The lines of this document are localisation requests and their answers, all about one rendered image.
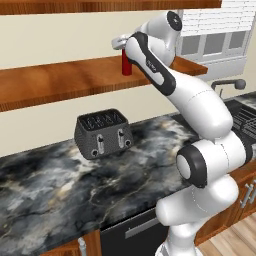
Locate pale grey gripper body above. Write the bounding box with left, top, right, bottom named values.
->
left=111, top=33, right=132, bottom=51

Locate red ketchup bottle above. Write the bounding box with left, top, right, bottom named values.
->
left=121, top=48, right=135, bottom=77

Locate dark grey toaster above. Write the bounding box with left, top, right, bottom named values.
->
left=73, top=107, right=135, bottom=161

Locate white framed window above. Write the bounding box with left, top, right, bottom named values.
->
left=175, top=0, right=256, bottom=82

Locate dark grey sink tap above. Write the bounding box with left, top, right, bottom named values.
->
left=210, top=78, right=247, bottom=100

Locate black dishwasher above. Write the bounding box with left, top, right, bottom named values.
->
left=99, top=206, right=172, bottom=256

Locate wooden base cupboard door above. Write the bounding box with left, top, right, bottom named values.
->
left=39, top=229, right=102, bottom=256
left=195, top=165, right=256, bottom=247

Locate wooden wall cabinet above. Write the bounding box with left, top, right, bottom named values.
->
left=0, top=0, right=223, bottom=16

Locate wooden wall shelf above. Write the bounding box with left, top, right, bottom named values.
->
left=0, top=54, right=209, bottom=113

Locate black wire rack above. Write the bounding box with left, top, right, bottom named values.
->
left=232, top=107, right=256, bottom=135

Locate silver dishwasher handle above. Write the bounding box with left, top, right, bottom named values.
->
left=124, top=217, right=161, bottom=240

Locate silver cupboard handle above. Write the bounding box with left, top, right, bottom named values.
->
left=248, top=179, right=256, bottom=205
left=77, top=236, right=88, bottom=256
left=239, top=182, right=252, bottom=209

